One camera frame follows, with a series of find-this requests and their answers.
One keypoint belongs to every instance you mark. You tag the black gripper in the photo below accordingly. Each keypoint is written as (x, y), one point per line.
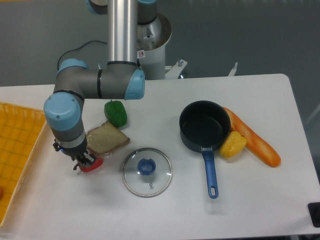
(78, 154)

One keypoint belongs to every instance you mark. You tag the slice of toast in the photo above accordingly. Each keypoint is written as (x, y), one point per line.
(105, 139)

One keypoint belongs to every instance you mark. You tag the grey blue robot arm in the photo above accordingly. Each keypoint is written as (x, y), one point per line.
(122, 79)

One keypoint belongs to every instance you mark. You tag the red bell pepper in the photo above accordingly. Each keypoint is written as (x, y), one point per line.
(88, 168)

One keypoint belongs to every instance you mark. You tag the green bell pepper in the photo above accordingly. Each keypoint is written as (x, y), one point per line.
(115, 113)

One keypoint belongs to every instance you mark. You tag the glass pot lid blue knob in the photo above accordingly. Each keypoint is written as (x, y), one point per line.
(147, 172)

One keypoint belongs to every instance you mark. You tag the orange plastic basket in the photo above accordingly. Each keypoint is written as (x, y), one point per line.
(20, 131)

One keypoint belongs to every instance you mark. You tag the yellow bell pepper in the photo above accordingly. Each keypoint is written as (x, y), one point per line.
(234, 144)

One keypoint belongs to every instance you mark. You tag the orange baguette bread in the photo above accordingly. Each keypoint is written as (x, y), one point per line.
(259, 147)

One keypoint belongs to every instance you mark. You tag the black device at table corner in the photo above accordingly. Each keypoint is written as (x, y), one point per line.
(314, 212)

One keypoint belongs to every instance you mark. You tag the dark saucepan blue handle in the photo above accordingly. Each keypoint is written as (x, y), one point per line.
(204, 126)

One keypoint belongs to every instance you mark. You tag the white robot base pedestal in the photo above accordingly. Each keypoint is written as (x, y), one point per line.
(152, 39)

